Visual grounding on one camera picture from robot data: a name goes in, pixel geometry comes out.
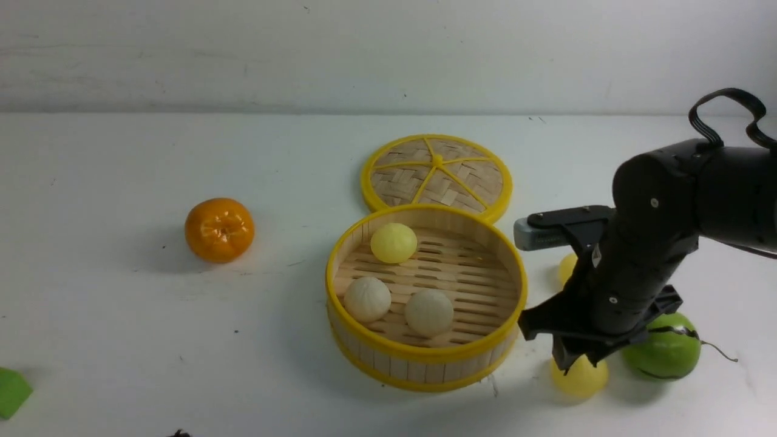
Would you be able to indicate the orange toy tangerine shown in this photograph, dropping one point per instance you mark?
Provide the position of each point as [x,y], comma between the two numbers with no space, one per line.
[219,230]

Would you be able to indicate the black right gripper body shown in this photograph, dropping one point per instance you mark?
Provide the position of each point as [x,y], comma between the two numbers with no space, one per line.
[617,287]

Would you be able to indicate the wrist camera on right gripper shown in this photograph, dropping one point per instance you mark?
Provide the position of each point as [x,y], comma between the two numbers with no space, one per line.
[579,227]

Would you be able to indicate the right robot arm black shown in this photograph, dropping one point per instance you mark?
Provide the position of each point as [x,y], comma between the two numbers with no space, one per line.
[665,200]

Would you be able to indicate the white bun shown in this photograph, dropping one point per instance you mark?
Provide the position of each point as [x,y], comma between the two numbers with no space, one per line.
[367,299]
[429,313]

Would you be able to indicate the yellow bun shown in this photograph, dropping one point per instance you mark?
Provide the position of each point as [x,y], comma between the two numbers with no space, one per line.
[394,243]
[565,268]
[582,381]

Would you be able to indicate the woven bamboo steamer lid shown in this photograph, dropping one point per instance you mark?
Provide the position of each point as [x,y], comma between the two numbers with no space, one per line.
[439,170]

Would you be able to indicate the green toy watermelon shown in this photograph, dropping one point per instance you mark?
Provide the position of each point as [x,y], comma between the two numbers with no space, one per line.
[671,351]

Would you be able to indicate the white bun bottom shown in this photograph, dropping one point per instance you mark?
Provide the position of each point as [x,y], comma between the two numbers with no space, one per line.
[429,313]

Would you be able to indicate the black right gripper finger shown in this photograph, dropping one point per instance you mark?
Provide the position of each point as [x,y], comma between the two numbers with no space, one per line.
[567,350]

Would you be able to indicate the green block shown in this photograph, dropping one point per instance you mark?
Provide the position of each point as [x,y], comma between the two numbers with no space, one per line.
[15,390]

